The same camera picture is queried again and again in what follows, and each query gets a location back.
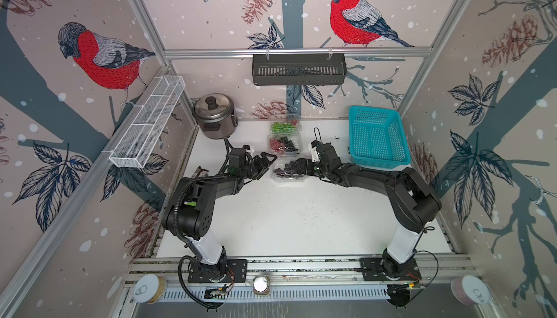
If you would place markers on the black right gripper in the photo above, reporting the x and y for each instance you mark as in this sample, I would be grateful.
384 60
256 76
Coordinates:
302 164

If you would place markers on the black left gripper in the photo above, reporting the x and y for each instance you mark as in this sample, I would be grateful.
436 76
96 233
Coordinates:
265 163

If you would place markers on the dark purple grape bunch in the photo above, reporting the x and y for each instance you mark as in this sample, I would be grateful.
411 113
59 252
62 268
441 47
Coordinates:
287 172

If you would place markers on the clear clamshell container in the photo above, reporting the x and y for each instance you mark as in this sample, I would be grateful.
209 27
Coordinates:
285 118
300 167
295 137

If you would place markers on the pink red grape bunch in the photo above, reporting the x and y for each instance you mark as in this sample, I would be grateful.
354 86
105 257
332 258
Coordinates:
276 145

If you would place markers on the green grape bunch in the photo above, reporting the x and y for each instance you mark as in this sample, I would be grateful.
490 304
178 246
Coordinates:
286 126

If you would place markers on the teal plastic basket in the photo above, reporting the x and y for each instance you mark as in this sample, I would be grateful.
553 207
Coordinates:
377 138

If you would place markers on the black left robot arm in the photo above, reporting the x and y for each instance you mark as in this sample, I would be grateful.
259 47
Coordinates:
190 209

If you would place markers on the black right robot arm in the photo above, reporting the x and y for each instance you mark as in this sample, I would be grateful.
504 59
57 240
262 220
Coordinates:
413 201

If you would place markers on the brown snack packet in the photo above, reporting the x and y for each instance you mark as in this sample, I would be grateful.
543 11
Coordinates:
200 172

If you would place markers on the silver rice cooker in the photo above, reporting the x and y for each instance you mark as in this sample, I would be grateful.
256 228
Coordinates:
215 114

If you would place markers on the small round silver light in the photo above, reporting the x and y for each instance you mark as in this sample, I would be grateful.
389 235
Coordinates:
261 285

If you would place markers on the white tape roll right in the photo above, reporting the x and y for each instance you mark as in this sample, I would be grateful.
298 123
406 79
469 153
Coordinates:
470 290

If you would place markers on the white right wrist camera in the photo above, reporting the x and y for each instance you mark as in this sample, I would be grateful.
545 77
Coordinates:
313 152

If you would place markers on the black hanging wire basket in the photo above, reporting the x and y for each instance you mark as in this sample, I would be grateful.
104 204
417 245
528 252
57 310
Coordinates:
299 69

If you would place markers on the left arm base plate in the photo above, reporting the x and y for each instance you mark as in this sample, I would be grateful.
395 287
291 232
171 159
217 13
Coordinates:
231 270

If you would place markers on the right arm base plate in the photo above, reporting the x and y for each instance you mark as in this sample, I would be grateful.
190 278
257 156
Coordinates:
377 269

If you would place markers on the white wire mesh shelf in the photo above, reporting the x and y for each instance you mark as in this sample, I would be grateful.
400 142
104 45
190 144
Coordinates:
141 137

